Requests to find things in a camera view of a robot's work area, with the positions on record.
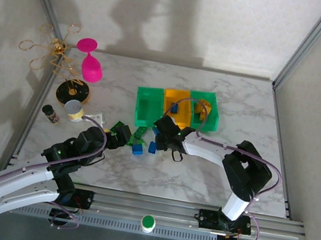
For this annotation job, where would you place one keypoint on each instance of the small yellow plastic mount piece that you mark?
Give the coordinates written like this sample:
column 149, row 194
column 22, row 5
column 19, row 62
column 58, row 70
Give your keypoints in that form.
column 106, row 131

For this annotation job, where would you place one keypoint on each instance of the white yellow can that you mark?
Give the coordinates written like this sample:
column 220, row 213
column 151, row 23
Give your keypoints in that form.
column 74, row 111

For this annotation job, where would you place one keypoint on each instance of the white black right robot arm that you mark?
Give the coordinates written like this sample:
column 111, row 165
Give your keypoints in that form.
column 204, row 152

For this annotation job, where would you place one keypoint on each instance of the aluminium frame side rail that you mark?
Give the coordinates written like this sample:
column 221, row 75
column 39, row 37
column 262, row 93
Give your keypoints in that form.
column 282, row 146
column 23, row 134

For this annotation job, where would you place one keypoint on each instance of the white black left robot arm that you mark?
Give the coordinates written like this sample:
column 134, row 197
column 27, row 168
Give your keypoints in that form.
column 14, row 182

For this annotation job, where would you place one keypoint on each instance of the pink wine glass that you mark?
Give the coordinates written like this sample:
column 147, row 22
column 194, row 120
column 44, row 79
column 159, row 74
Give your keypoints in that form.
column 92, row 68

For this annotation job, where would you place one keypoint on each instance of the blue lego brick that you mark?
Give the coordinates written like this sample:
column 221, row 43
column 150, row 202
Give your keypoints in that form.
column 152, row 148
column 155, row 130
column 174, row 108
column 137, row 149

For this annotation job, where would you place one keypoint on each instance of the small black bottle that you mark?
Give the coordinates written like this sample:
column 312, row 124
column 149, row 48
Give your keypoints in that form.
column 50, row 114

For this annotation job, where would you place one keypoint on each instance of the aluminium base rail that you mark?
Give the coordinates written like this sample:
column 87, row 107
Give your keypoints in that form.
column 149, row 207

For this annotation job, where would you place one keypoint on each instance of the green plastic bin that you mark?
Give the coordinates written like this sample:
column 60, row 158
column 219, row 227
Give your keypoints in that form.
column 150, row 109
column 214, row 119

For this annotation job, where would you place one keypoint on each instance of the green push button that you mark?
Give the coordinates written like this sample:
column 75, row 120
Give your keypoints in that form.
column 148, row 222

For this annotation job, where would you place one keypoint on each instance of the green lego plate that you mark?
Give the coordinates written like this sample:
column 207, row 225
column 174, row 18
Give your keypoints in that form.
column 131, row 140
column 141, row 131
column 118, row 126

